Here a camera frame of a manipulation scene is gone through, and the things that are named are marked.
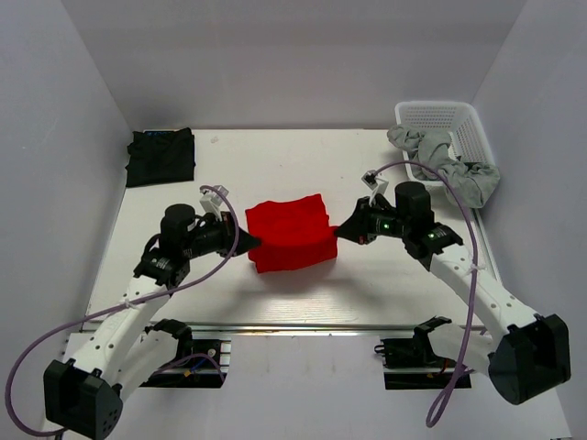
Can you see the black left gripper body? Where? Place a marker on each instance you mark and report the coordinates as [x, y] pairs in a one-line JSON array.
[[208, 239]]

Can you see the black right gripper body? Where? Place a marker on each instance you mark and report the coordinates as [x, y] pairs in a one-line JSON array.
[[386, 222]]

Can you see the red t shirt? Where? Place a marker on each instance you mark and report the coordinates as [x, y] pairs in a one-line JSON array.
[[294, 235]]

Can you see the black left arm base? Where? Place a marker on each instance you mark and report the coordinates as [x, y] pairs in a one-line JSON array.
[[200, 362]]

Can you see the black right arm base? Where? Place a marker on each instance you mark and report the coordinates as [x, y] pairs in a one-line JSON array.
[[409, 363]]

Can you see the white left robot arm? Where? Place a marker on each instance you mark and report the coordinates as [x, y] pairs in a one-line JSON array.
[[87, 392]]

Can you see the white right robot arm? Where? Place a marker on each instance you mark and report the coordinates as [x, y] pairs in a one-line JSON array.
[[523, 353]]

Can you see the grey t shirt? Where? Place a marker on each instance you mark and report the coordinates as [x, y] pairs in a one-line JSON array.
[[474, 182]]

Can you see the folded black t shirt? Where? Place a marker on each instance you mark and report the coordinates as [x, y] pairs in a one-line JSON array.
[[160, 157]]

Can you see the white plastic basket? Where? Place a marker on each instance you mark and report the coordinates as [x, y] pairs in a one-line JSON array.
[[460, 120]]

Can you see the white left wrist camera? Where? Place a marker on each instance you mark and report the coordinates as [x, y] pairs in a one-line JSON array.
[[212, 199]]

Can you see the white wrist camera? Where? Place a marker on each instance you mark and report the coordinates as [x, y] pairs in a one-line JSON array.
[[377, 184], [212, 199]]

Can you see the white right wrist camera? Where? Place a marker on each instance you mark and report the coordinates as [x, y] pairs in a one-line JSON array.
[[377, 184]]

